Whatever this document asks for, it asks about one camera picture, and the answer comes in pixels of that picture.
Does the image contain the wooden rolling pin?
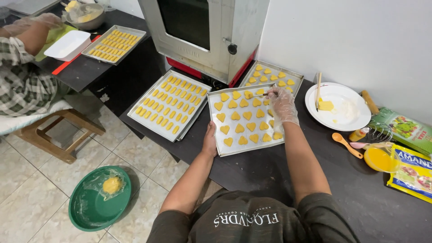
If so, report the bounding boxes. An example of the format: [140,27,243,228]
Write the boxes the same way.
[360,90,380,115]

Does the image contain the green cutting mat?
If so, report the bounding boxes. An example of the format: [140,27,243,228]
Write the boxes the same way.
[34,24,79,63]

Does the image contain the green plastic bowl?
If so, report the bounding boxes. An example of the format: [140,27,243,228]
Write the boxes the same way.
[68,165,132,232]

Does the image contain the yellow food packet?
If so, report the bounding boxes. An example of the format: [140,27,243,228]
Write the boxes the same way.
[387,144,432,204]

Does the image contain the white rectangular container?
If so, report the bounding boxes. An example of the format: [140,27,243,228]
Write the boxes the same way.
[44,30,92,62]

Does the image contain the white round plate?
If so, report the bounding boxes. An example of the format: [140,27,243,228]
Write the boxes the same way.
[305,82,372,132]

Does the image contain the orange plastic spoon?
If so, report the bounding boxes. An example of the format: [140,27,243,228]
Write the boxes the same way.
[332,132,364,159]

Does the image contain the white seat cushion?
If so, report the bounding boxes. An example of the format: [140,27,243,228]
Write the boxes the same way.
[0,99,73,136]

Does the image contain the small pastry brush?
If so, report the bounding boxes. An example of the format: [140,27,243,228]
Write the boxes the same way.
[248,92,278,99]

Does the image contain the red plastic ruler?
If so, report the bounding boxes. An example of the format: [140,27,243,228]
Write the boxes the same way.
[52,35,102,76]

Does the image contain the person's dark shirt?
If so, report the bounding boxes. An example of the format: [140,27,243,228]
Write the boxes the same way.
[146,189,360,243]

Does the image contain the metal tray of stick cookies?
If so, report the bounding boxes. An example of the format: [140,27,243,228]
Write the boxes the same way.
[81,25,147,65]

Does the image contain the metal tray of oblong cookies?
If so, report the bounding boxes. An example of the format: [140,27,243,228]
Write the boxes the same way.
[127,70,212,142]

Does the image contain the metal wire whisk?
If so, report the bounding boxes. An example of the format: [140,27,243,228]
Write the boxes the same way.
[366,122,394,144]

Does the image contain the green food packet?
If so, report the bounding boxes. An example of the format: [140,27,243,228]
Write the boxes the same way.
[369,107,432,156]

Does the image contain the metal tray of heart cookies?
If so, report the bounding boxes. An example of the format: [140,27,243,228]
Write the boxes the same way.
[239,60,304,98]
[207,83,286,158]

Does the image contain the rows of stick cookie dough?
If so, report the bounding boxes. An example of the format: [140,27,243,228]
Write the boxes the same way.
[88,30,142,63]

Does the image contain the clear plastic wrap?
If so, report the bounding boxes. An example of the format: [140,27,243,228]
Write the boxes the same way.
[83,169,127,202]

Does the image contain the steel oven with red base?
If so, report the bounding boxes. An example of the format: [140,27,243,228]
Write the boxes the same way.
[138,0,270,88]

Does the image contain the metal mixing bowl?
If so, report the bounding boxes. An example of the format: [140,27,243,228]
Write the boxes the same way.
[65,2,106,31]

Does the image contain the group of heart cookie dough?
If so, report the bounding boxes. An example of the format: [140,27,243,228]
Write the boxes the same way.
[214,88,284,147]
[245,64,295,93]

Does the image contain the wooden handled brush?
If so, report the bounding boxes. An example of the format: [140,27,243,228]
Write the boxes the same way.
[315,72,322,112]

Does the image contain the rows of oblong cookie dough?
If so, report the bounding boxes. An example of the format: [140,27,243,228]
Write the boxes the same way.
[135,76,208,135]

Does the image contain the brown floor mat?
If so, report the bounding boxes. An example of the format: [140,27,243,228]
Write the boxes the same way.
[195,178,224,211]

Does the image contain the small yellow bottle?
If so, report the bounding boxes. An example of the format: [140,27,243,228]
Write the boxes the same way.
[349,127,370,142]

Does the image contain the person's right hand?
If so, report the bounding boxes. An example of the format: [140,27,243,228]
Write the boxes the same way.
[267,87,300,127]

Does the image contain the yellow dough ball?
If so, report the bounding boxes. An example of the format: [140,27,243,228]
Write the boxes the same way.
[102,176,122,195]

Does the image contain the clear cup of egg yolk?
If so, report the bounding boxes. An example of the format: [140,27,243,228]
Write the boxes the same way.
[363,142,402,173]

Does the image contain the wooden stool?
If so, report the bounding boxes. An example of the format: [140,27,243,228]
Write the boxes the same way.
[13,108,106,165]

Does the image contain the person's left hand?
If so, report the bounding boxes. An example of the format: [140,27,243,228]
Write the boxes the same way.
[201,121,219,158]

